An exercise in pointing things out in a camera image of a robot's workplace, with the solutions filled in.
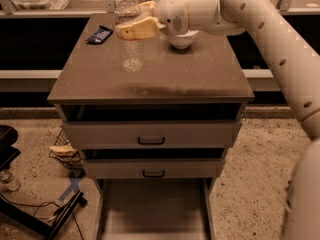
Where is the white ceramic bowl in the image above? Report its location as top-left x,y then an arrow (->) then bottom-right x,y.
167,30 -> 198,49

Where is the clear plastic water bottle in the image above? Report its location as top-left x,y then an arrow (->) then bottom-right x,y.
115,0 -> 144,72

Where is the blue snack packet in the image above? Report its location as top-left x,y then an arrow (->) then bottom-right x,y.
86,25 -> 113,45

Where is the black chair left edge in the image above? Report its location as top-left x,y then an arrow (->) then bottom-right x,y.
0,125 -> 20,171

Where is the clear bottle on floor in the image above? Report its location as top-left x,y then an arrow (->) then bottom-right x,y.
0,170 -> 21,191

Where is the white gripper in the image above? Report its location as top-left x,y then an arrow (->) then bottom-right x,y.
115,0 -> 188,40

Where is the grey drawer cabinet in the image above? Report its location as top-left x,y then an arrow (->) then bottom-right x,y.
46,12 -> 255,240

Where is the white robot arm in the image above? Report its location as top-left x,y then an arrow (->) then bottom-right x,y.
116,0 -> 320,240

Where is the bottom open drawer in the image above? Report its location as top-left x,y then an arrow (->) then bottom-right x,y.
93,179 -> 215,240

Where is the black cable on floor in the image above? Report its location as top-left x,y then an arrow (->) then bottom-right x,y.
0,193 -> 85,240

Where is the wire basket on floor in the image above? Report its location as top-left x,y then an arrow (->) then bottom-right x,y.
49,130 -> 82,170

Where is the grey drawer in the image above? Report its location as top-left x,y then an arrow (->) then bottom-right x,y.
63,121 -> 241,150
82,159 -> 224,179

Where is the top grey drawer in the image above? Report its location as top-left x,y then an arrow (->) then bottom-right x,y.
63,121 -> 241,150

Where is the black stand base left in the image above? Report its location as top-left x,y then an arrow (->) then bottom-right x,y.
0,191 -> 86,240

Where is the middle grey drawer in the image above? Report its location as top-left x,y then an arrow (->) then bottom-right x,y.
82,159 -> 224,179

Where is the bread piece in basket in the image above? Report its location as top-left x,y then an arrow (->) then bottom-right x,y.
49,145 -> 77,157

